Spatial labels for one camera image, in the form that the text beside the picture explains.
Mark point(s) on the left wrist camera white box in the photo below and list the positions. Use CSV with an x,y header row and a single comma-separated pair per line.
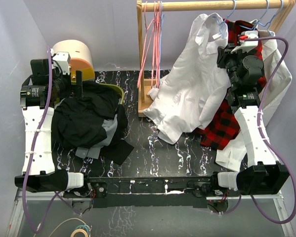
x,y
62,60

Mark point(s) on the red black plaid shirt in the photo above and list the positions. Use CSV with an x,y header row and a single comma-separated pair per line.
x,y
223,128

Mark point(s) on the wooden clothes rack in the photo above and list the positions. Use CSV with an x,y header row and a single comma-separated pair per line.
x,y
284,8

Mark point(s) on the blue wire hanger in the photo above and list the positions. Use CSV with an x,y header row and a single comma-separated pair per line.
x,y
224,22

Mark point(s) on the black garment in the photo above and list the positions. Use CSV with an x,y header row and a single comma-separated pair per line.
x,y
77,122

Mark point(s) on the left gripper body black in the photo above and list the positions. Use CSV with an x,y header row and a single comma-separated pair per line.
x,y
63,83

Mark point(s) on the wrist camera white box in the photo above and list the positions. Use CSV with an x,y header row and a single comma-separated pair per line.
x,y
62,60
244,44

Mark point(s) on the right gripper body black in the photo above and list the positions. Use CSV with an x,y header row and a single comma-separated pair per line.
x,y
233,61

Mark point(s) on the cream white hanging shirt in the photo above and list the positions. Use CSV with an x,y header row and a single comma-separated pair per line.
x,y
232,155

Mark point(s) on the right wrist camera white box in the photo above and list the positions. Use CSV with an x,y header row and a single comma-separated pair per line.
x,y
244,44

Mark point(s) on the olive green basket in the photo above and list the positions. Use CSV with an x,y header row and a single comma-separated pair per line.
x,y
118,90

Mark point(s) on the grey garment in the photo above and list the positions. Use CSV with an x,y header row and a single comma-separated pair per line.
x,y
110,127

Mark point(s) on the pink wire hanger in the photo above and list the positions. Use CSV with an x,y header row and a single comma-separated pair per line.
x,y
153,37

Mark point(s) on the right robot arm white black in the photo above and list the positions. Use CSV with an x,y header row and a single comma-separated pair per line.
x,y
264,174

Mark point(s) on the aluminium frame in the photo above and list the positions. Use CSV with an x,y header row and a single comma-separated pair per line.
x,y
62,215

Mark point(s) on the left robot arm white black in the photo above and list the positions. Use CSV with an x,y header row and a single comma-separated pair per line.
x,y
49,82

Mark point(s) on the cream orange yellow cylinder container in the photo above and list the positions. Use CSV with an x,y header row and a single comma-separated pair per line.
x,y
80,58

